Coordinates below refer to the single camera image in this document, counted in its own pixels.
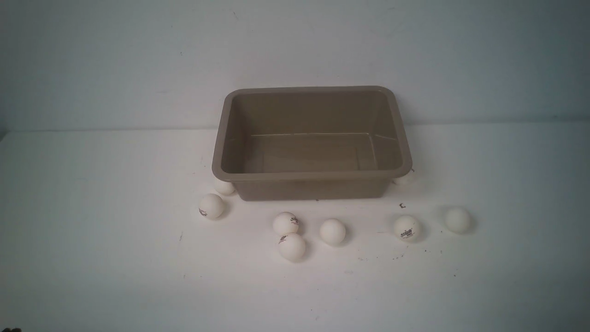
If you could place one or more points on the tan plastic bin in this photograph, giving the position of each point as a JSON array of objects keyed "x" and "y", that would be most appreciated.
[{"x": 311, "y": 143}]

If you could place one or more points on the white ball red black logo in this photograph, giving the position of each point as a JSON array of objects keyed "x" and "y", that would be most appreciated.
[{"x": 407, "y": 228}]

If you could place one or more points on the white ball under bin corner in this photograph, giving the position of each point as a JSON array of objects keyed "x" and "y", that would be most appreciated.
[{"x": 223, "y": 188}]

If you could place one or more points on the plain white ball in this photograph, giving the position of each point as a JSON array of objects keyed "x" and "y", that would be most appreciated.
[
  {"x": 332, "y": 232},
  {"x": 457, "y": 220}
]

